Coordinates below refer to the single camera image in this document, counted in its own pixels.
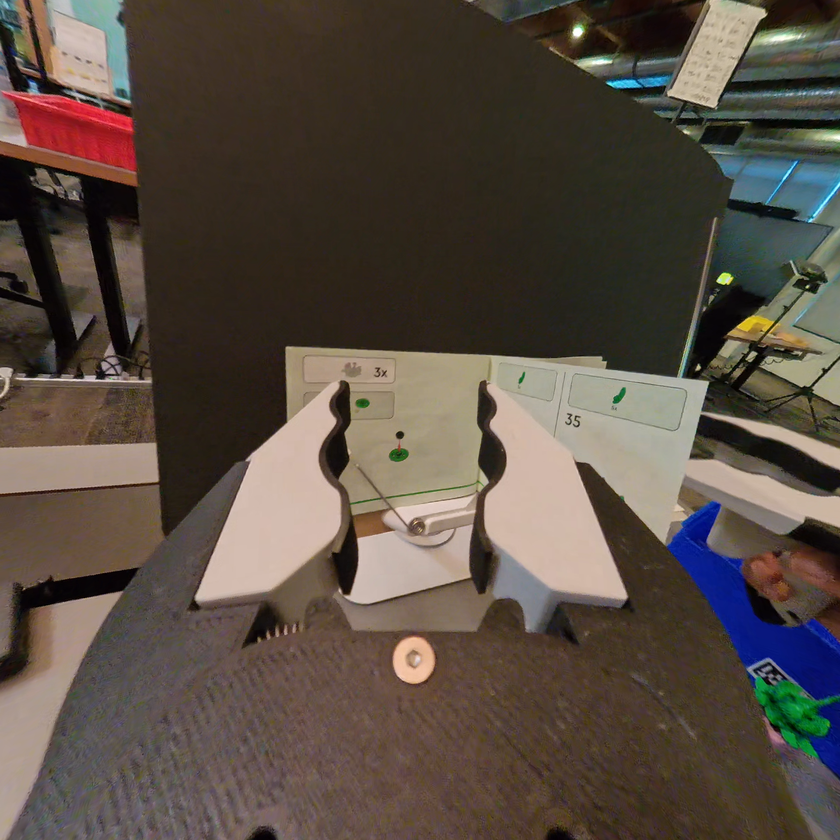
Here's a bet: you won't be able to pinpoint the white handwritten sign board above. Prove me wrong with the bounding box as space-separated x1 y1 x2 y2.
666 0 767 109

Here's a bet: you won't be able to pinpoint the white booklet stand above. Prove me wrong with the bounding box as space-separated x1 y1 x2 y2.
338 462 483 605

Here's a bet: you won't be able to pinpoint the green brick plant model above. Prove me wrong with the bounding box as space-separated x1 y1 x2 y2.
755 679 833 756

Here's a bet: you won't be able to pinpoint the wooden table black legs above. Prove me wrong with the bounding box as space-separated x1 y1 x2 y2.
0 141 142 375

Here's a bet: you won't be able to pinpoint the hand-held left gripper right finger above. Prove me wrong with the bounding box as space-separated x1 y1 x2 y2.
469 381 630 634

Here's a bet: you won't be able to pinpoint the open instruction booklet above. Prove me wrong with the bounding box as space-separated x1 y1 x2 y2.
285 346 710 546

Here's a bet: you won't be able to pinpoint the blue plastic bin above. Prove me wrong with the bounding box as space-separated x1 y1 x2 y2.
668 502 840 723

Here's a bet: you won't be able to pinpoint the red plastic basket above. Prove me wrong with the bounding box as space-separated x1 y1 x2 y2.
2 91 137 173

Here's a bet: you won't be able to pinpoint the silver ventilation duct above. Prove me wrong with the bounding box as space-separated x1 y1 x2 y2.
640 82 840 122

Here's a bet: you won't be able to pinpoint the black divider board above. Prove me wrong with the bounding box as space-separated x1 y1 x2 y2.
123 0 732 532
709 209 834 329

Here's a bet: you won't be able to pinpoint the white paper sheet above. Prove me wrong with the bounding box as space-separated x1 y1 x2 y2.
49 10 112 93

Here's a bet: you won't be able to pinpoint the black device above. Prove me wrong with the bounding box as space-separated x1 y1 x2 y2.
0 577 32 680

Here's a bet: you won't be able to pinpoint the person's right hand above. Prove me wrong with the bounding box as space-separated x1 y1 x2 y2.
743 550 840 597

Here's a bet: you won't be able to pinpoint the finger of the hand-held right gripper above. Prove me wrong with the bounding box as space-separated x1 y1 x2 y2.
682 453 840 557
696 412 840 475

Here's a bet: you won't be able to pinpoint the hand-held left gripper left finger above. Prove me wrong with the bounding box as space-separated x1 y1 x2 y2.
195 381 361 624

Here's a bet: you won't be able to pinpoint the small wooden table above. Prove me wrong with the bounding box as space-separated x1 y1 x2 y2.
725 328 824 388

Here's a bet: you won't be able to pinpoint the black camera tripod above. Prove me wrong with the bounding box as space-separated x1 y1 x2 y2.
731 259 834 434

